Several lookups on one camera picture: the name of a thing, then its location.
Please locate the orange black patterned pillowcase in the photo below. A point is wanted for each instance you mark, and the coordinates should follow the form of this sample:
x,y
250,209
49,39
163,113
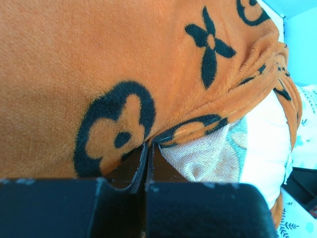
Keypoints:
x,y
83,83

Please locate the white animal print pillow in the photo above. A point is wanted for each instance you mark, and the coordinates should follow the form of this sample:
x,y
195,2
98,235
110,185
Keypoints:
x,y
296,221

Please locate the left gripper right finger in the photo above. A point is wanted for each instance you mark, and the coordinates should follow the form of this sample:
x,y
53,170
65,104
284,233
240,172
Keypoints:
x,y
176,208

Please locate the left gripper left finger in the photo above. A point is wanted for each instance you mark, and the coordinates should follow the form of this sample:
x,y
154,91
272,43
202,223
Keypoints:
x,y
104,207

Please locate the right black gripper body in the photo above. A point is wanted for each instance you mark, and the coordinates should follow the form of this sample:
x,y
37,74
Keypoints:
x,y
302,186

